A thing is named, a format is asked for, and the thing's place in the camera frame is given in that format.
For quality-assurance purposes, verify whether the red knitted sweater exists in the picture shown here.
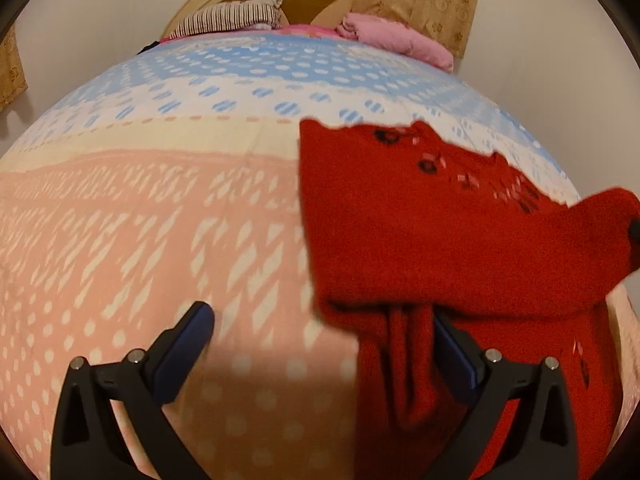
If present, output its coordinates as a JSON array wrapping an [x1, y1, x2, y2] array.
[[299, 119, 639, 479]]

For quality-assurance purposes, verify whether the pink pillow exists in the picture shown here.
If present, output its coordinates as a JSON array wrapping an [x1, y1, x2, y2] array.
[[335, 12, 454, 74]]

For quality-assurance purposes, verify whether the striped grey pillow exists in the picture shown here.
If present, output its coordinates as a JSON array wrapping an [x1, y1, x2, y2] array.
[[167, 0, 283, 39]]

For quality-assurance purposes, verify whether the polka dot bed cover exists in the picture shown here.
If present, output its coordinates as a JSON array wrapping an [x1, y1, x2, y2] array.
[[0, 29, 640, 480]]

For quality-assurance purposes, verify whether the beige side curtain left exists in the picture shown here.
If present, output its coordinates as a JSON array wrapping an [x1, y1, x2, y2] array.
[[0, 26, 28, 110]]

